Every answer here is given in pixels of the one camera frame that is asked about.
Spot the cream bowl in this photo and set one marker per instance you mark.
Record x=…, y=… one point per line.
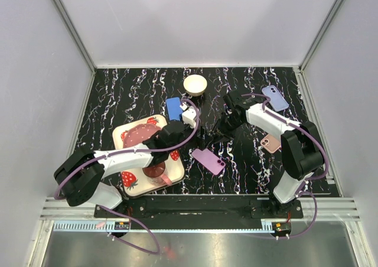
x=195, y=85

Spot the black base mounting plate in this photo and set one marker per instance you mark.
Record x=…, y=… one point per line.
x=206, y=212

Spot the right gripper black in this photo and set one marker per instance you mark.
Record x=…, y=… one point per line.
x=221, y=129

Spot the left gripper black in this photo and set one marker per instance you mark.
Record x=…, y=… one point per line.
x=197, y=142

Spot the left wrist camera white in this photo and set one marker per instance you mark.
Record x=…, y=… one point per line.
x=188, y=115

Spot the purple phone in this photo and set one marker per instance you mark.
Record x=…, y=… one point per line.
x=209, y=160

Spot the black phone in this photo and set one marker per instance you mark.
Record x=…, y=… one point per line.
x=209, y=138

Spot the pink dotted plate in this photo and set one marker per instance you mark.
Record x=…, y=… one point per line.
x=139, y=133

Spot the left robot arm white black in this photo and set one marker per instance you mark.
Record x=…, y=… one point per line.
x=79, y=178

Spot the lilac cased phone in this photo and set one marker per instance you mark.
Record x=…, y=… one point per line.
x=277, y=101

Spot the pink glass mug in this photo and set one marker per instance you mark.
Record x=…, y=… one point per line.
x=156, y=174

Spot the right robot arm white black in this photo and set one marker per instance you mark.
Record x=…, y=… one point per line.
x=303, y=157

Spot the pink phone case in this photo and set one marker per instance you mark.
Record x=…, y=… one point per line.
x=270, y=143

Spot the blue phone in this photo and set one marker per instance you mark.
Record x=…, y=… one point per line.
x=174, y=108

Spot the strawberry pattern tray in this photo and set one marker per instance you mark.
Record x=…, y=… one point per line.
x=134, y=182

